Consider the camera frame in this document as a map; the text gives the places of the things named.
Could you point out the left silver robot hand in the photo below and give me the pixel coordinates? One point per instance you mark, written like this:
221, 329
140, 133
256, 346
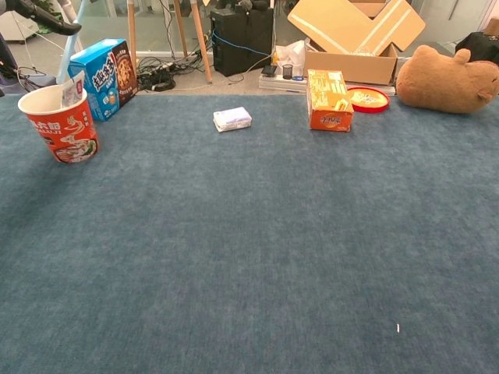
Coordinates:
47, 17

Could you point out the light blue toothbrush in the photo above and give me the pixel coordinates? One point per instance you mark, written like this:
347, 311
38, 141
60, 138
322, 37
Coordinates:
70, 46

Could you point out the white toothpaste tube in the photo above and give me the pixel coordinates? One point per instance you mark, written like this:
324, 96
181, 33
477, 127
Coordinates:
72, 91

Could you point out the white cabinet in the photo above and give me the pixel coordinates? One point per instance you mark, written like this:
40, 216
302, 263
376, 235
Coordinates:
11, 27

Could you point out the dark blue padded chair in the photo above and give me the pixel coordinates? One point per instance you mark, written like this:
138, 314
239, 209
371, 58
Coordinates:
39, 82

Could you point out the blue cookie box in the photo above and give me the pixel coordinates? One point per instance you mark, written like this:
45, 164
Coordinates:
105, 74

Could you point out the wooden stand leg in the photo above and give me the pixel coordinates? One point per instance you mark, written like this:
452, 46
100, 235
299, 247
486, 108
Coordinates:
200, 43
181, 27
132, 35

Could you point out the red instant noodle cup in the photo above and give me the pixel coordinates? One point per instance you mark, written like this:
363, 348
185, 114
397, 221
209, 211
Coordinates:
62, 124

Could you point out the black computer tower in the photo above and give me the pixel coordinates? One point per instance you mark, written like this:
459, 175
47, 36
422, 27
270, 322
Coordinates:
241, 43

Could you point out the small white tissue pack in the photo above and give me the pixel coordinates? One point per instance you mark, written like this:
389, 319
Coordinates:
232, 119

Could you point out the small black device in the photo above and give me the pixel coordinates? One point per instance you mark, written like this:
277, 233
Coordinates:
269, 70

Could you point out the white plastic bag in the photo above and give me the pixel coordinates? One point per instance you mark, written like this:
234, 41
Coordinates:
290, 52

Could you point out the black mesh pen cup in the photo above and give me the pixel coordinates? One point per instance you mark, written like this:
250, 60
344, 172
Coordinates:
288, 72

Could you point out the orange snack box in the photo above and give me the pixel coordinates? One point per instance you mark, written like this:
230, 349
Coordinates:
329, 101

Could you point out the brown cardboard box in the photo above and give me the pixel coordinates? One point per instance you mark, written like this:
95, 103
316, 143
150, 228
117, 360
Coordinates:
351, 31

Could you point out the blue felt table cloth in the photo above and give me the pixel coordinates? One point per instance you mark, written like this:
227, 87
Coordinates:
273, 233

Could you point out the red round tin lid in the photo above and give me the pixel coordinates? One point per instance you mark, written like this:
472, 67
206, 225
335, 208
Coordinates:
368, 99

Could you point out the brown capybara plush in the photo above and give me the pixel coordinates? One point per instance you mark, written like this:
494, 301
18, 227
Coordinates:
440, 82

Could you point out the black cloth covered object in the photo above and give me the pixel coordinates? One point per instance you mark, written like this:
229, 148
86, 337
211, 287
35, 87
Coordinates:
477, 46

